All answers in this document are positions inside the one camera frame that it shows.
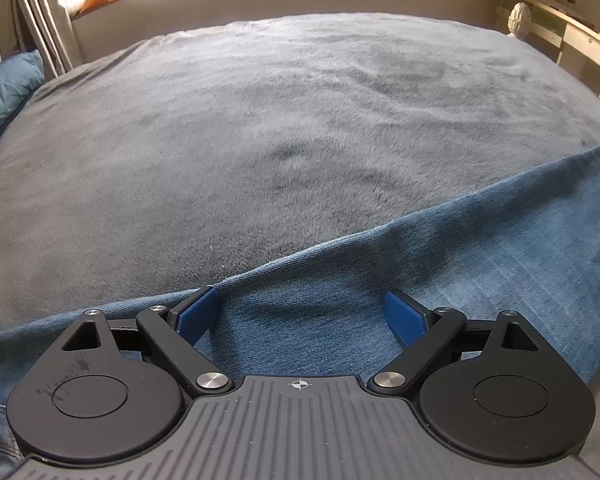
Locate grey curtain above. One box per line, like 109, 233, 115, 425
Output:
2, 0, 86, 78

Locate teal duvet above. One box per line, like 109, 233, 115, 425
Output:
0, 50, 46, 161

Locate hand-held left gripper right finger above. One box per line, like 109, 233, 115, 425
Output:
367, 289, 542, 396

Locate blue denim jeans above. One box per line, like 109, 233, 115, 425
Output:
0, 137, 600, 480

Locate white bedpost finial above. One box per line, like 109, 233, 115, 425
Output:
507, 2, 533, 41

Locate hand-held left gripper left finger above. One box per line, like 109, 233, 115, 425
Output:
59, 286, 235, 396

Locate cream wooden desk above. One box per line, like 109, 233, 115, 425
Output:
496, 0, 600, 100

